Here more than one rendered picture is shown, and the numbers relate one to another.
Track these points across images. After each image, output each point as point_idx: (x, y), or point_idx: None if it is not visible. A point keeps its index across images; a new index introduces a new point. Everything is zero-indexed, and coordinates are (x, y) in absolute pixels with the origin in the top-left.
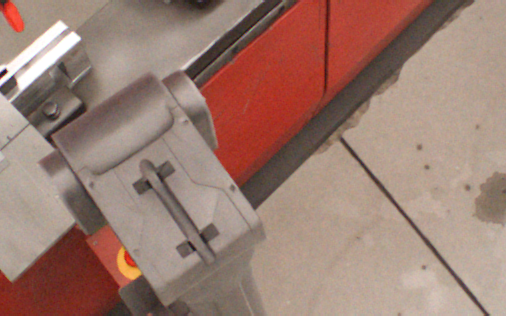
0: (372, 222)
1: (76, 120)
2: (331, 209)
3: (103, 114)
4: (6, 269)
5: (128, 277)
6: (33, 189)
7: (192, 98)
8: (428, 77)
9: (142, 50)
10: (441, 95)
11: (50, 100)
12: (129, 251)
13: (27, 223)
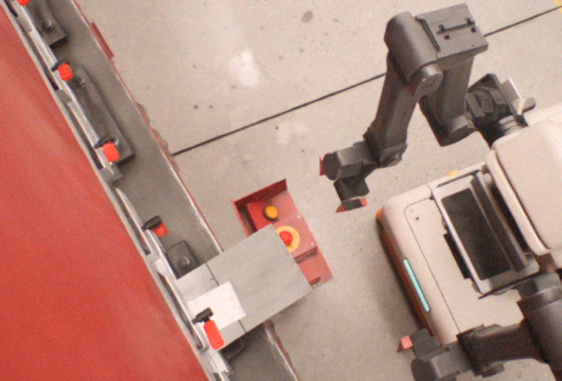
0: (237, 151)
1: (408, 59)
2: (220, 174)
3: (412, 44)
4: (304, 291)
5: (296, 248)
6: (254, 266)
7: (408, 14)
8: (147, 85)
9: (153, 199)
10: (163, 82)
11: (174, 262)
12: (471, 47)
13: (276, 273)
